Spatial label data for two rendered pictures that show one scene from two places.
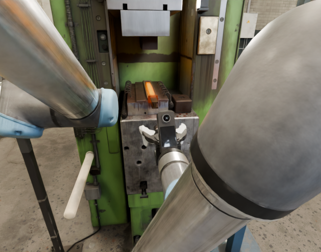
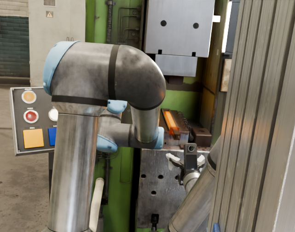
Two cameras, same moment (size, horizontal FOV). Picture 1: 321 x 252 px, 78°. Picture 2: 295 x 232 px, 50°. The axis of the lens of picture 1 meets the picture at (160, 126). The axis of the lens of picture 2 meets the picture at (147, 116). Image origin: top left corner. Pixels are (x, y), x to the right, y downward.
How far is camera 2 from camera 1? 64 cm
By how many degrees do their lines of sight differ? 9
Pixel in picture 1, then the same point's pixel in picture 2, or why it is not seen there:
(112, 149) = (124, 178)
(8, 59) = (149, 121)
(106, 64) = not seen: hidden behind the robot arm
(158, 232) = (190, 196)
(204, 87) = not seen: hidden behind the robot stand
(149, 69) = (168, 97)
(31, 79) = (148, 126)
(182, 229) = (202, 189)
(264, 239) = not seen: outside the picture
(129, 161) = (144, 190)
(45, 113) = (125, 138)
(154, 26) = (182, 68)
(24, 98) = (114, 128)
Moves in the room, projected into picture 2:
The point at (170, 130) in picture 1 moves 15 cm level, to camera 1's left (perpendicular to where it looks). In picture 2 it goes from (193, 158) to (151, 153)
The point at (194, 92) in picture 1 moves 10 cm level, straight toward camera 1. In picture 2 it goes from (214, 126) to (213, 132)
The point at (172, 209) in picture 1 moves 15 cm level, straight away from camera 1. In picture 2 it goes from (198, 182) to (198, 160)
